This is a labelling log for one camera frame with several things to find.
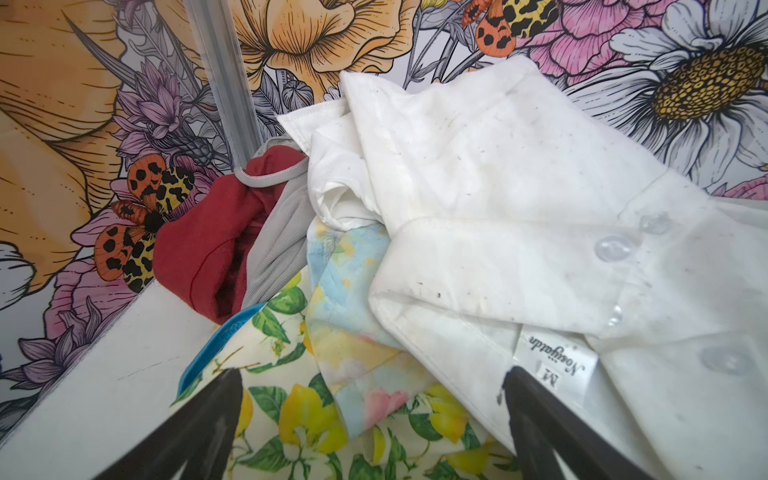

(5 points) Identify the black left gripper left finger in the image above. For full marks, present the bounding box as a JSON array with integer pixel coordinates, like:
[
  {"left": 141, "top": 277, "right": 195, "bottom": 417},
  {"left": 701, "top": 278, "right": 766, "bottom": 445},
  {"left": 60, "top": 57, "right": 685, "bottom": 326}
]
[{"left": 97, "top": 369, "right": 243, "bottom": 479}]

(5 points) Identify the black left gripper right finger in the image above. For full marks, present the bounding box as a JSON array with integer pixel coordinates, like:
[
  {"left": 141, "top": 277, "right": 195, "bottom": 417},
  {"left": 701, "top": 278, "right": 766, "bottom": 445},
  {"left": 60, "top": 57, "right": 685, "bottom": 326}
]
[{"left": 503, "top": 366, "right": 650, "bottom": 479}]

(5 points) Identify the dark red cloth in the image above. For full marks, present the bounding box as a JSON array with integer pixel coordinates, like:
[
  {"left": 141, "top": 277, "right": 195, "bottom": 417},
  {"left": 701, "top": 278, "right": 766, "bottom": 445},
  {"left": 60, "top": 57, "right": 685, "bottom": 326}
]
[{"left": 153, "top": 145, "right": 306, "bottom": 325}]

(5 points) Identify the lemon print cloth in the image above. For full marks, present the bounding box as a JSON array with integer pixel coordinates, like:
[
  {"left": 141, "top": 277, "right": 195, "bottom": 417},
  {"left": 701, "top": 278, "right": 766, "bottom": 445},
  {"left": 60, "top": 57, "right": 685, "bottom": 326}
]
[{"left": 170, "top": 270, "right": 521, "bottom": 479}]

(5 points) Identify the pastel watercolour cloth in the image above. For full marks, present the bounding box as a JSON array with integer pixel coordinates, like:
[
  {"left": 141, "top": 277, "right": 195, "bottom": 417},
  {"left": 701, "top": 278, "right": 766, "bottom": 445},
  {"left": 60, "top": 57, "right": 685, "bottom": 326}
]
[{"left": 306, "top": 219, "right": 437, "bottom": 438}]

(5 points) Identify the grey cloth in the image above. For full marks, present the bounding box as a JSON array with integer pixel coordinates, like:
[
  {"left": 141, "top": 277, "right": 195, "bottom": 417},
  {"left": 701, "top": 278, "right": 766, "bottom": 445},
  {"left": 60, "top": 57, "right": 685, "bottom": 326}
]
[{"left": 233, "top": 137, "right": 315, "bottom": 311}]

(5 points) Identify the white button shirt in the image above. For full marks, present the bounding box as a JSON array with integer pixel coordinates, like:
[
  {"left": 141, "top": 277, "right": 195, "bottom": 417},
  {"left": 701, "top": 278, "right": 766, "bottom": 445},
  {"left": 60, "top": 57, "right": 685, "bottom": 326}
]
[{"left": 279, "top": 57, "right": 767, "bottom": 479}]

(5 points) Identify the aluminium corner post left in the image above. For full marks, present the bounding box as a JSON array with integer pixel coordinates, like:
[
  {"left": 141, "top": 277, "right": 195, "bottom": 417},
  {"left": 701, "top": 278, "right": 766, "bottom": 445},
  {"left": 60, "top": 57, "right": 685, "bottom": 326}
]
[{"left": 185, "top": 0, "right": 265, "bottom": 169}]

